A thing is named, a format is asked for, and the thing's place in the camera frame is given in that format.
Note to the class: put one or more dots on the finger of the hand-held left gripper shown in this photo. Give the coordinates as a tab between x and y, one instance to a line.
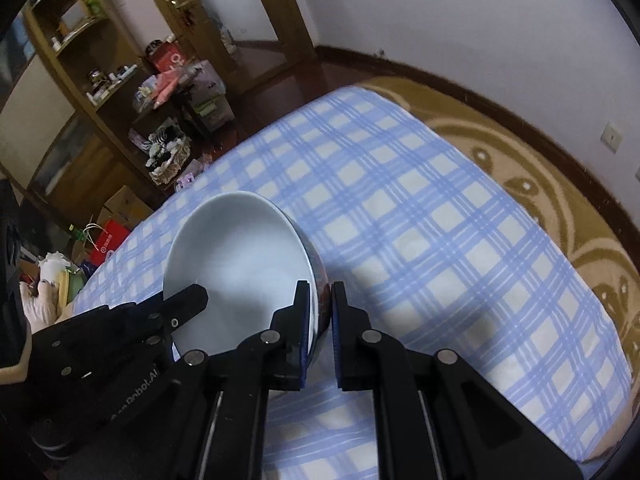
185	305

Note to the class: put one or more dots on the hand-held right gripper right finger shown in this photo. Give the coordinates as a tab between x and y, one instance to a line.
337	340

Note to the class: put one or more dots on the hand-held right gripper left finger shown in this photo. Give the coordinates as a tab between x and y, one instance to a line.
302	330

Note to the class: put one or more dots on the red patterned bowl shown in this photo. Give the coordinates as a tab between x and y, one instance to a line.
240	270

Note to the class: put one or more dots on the red paper bag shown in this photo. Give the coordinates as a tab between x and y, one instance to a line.
111	245

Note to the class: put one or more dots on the white haired plush toy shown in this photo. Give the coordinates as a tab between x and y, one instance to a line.
55	266

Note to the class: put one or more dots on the cardboard box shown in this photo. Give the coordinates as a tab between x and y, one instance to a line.
127	205

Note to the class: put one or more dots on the blue plaid cloth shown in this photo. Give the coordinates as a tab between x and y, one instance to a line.
425	260

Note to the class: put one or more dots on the green bottle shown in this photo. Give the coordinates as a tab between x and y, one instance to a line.
76	234

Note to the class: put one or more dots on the wicker basket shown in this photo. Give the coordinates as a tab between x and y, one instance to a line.
170	165

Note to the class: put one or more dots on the zebra plush toy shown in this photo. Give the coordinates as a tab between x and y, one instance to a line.
161	141

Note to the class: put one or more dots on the black side table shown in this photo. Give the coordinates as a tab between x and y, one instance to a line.
195	110

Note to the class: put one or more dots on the clear plastic storage box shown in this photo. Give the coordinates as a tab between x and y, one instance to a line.
215	110

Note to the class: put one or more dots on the pink cloth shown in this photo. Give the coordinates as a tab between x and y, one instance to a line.
166	87

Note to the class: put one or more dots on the white plastic bag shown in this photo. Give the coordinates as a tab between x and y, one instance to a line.
204	77

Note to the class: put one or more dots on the red gift bag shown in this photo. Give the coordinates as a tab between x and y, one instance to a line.
169	59

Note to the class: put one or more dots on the wooden wardrobe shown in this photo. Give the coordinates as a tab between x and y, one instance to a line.
30	110

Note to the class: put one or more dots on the wooden corner shelf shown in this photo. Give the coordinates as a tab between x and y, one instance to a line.
75	77

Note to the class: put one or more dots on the red tassel ornament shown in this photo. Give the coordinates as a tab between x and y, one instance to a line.
189	19

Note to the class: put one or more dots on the door mirror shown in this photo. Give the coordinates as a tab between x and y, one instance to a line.
240	0

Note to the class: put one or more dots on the wooden door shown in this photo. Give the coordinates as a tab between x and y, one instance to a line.
290	5

